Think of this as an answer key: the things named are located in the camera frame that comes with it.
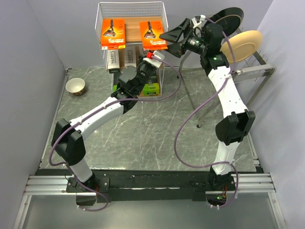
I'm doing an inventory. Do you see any beige plate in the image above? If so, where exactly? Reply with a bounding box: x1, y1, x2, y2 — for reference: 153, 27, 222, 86
229, 30, 263, 62

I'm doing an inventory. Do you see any red floral ceramic bowl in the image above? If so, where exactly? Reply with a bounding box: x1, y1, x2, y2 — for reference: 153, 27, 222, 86
65, 78, 85, 96

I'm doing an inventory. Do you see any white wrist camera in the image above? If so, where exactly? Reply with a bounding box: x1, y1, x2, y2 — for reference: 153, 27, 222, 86
144, 51, 165, 68
191, 14, 206, 29

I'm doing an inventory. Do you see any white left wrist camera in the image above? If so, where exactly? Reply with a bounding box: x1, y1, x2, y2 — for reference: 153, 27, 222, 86
144, 51, 165, 68

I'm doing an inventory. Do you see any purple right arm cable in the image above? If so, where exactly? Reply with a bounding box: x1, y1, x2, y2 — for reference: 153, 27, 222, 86
173, 17, 239, 209

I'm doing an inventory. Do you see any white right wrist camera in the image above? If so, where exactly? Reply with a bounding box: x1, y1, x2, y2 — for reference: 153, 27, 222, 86
191, 14, 206, 29

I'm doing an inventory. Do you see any orange Gillette pack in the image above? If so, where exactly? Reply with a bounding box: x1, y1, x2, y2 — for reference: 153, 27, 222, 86
100, 18, 126, 50
140, 21, 168, 51

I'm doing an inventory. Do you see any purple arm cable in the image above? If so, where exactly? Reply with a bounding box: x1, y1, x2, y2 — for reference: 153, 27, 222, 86
49, 53, 183, 212
173, 17, 239, 209

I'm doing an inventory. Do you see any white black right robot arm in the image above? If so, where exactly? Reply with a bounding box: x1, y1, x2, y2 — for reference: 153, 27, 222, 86
160, 16, 255, 190

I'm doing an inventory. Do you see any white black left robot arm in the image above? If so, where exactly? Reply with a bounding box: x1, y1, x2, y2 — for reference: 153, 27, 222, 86
51, 56, 162, 192

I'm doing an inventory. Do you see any white Harry's box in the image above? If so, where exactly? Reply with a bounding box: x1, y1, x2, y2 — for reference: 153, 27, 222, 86
124, 46, 137, 67
107, 50, 120, 73

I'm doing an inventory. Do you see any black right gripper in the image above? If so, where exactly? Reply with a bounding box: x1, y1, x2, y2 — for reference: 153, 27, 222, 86
159, 18, 208, 58

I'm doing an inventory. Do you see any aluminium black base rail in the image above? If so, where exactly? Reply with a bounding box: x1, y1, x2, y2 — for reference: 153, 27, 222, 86
13, 169, 287, 229

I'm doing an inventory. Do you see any metal dish rack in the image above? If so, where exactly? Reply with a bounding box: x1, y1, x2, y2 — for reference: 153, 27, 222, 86
178, 51, 276, 128

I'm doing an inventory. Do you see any black plate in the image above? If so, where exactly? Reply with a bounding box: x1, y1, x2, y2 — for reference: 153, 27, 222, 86
214, 7, 244, 36

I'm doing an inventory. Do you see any white wire wooden shelf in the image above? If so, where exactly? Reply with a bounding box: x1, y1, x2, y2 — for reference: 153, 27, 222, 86
95, 1, 168, 90

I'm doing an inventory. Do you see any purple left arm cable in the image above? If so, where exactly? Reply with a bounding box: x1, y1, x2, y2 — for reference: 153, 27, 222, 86
49, 53, 183, 212

